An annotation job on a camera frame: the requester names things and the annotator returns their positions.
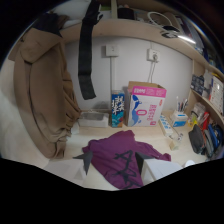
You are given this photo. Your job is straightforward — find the purple shirt with black print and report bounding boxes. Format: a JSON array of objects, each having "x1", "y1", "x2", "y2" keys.
[{"x1": 81, "y1": 129, "x2": 172, "y2": 190}]

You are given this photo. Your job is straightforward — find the white power strip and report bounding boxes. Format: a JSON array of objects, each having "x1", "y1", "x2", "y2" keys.
[{"x1": 158, "y1": 114, "x2": 175, "y2": 138}]

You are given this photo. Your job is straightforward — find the black bag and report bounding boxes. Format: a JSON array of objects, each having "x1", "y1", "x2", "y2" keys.
[{"x1": 187, "y1": 124, "x2": 206, "y2": 155}]

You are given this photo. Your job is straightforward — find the blue and white tissue box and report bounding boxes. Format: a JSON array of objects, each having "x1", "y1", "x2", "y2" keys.
[{"x1": 170, "y1": 110, "x2": 189, "y2": 128}]

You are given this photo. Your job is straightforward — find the clear plastic storage box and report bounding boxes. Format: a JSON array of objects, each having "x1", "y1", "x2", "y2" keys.
[{"x1": 77, "y1": 110, "x2": 110, "y2": 128}]

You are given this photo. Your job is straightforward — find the pink and white cardboard box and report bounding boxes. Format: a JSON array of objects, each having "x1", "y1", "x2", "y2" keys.
[{"x1": 125, "y1": 80, "x2": 167, "y2": 128}]

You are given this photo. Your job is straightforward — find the pens in holder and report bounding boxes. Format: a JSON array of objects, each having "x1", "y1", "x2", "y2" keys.
[{"x1": 175, "y1": 96, "x2": 190, "y2": 113}]

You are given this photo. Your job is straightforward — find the blue drink carton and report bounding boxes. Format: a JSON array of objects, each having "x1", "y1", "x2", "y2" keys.
[{"x1": 110, "y1": 90, "x2": 126, "y2": 129}]

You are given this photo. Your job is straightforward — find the brown hanging coat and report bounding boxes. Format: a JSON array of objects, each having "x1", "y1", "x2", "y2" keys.
[{"x1": 8, "y1": 13, "x2": 82, "y2": 160}]

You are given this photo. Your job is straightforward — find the black hanging scarf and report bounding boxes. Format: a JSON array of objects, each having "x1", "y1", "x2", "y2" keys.
[{"x1": 77, "y1": 0, "x2": 104, "y2": 101}]

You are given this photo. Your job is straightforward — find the wooden shelf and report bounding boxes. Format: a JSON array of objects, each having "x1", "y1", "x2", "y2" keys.
[{"x1": 59, "y1": 18, "x2": 224, "y2": 129}]

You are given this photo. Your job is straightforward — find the white power cable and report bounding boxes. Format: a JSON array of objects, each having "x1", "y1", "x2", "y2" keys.
[{"x1": 148, "y1": 59, "x2": 158, "y2": 84}]

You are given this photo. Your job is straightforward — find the white wall socket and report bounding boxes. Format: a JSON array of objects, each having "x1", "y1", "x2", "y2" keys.
[{"x1": 147, "y1": 48, "x2": 161, "y2": 63}]

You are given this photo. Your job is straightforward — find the white wall switch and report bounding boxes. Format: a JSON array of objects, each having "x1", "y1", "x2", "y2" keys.
[{"x1": 105, "y1": 44, "x2": 120, "y2": 58}]

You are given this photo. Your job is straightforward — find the white coiled cable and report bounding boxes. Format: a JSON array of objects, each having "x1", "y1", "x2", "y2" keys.
[{"x1": 146, "y1": 11, "x2": 174, "y2": 28}]

